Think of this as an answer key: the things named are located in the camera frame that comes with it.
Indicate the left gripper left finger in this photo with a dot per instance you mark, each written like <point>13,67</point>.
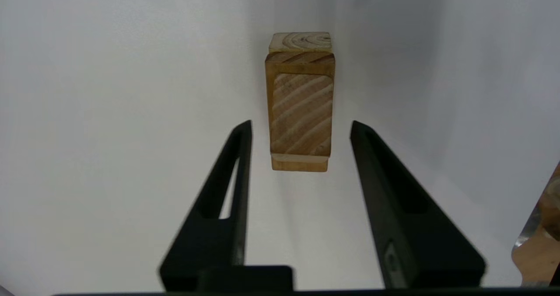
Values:
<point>210,239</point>

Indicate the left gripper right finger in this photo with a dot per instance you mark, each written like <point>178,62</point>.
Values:
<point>415,239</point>

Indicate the rectangular wooden building block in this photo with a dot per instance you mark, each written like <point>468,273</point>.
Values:
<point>299,165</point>

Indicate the arched wooden building block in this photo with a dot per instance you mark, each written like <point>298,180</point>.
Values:
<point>301,41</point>

